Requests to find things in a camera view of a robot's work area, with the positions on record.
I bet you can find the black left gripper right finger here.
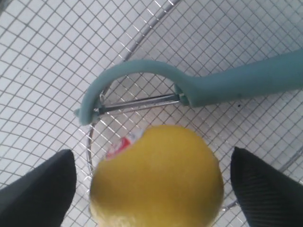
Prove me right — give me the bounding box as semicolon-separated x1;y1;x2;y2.
230;147;303;227

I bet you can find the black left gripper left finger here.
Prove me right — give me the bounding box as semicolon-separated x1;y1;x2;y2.
0;149;77;227

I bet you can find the yellow lemon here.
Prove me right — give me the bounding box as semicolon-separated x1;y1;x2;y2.
89;125;224;227

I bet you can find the teal vegetable peeler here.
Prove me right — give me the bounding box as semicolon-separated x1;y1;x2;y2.
74;49;303;125

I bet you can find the oval wire mesh basket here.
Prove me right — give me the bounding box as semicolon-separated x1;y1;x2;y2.
0;0;303;227

